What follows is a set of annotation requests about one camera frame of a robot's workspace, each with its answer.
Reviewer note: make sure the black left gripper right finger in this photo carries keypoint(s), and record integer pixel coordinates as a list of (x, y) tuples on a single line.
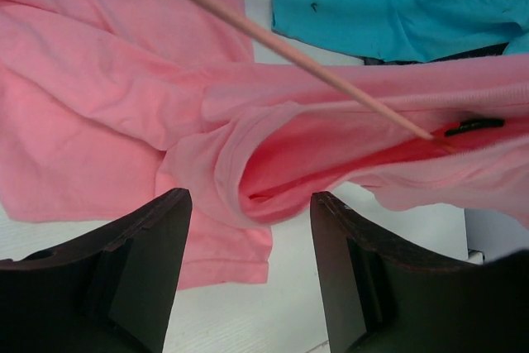
[(383, 293)]

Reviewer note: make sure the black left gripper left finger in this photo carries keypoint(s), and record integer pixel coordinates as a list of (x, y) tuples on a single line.
[(110, 290)]

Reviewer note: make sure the pink t shirt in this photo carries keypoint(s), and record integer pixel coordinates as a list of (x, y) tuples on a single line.
[(107, 104)]

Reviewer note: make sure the pink wire hanger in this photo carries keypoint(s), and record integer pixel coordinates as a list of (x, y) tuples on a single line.
[(240, 22)]

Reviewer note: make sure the teal t shirt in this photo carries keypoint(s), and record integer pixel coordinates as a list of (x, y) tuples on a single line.
[(404, 30)]

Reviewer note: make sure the dark green garment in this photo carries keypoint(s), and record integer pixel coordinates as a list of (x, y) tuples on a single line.
[(492, 50)]

